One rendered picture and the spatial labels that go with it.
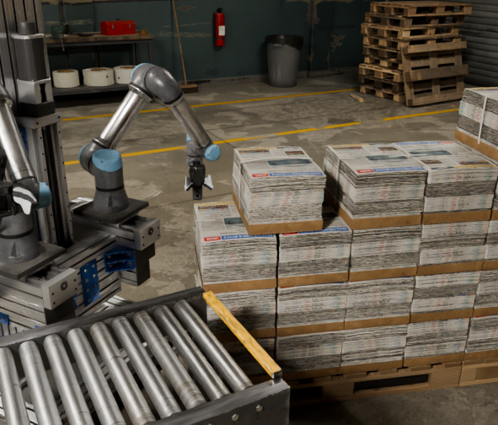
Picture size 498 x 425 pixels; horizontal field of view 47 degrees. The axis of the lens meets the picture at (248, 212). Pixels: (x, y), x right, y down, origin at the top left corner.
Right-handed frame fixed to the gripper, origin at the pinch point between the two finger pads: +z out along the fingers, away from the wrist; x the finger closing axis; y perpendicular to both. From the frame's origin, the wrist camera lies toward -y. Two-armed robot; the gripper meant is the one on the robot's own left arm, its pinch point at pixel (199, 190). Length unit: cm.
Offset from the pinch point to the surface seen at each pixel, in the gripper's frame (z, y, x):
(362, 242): 42, -8, 60
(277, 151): 12.8, 20.7, 31.6
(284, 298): 44, -30, 30
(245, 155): 17.0, 20.7, 17.8
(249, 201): 42.5, 11.3, 15.9
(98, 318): 86, -5, -35
